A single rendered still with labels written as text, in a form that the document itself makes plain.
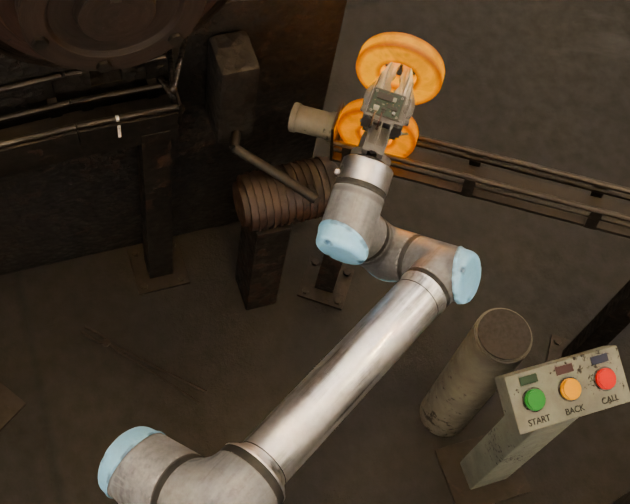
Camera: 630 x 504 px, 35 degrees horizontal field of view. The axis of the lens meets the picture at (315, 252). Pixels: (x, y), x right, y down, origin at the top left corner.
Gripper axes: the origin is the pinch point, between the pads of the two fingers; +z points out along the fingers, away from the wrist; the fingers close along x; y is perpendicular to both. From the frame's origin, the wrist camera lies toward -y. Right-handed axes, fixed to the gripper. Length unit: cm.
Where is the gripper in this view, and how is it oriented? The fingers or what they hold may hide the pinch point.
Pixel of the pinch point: (402, 63)
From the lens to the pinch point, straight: 178.1
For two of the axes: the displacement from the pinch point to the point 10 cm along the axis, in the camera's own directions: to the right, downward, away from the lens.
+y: 0.4, -2.0, -9.8
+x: -9.5, -3.2, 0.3
